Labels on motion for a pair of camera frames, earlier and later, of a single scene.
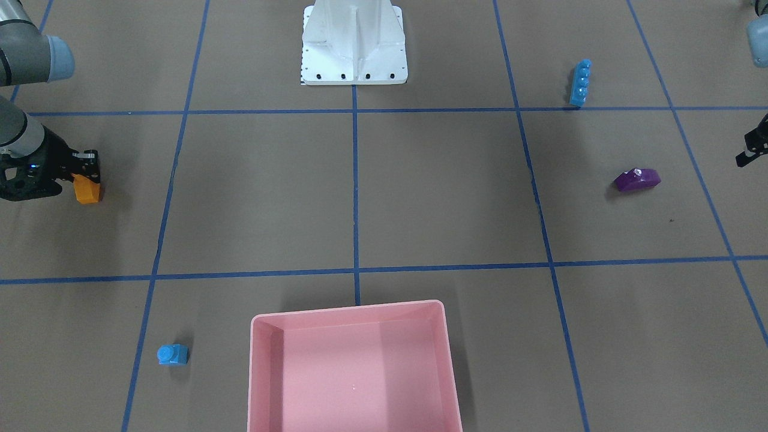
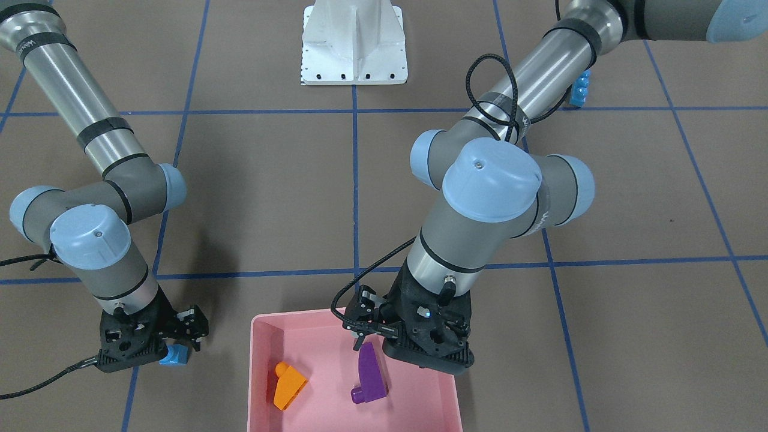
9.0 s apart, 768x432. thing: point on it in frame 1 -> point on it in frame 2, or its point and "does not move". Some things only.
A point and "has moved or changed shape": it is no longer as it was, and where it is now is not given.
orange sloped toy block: (86, 191) has moved or changed shape
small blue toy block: (174, 354) does not move
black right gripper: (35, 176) -> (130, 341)
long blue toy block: (581, 76) does not move
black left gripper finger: (756, 141) -> (361, 313)
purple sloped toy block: (638, 178) -> (372, 380)
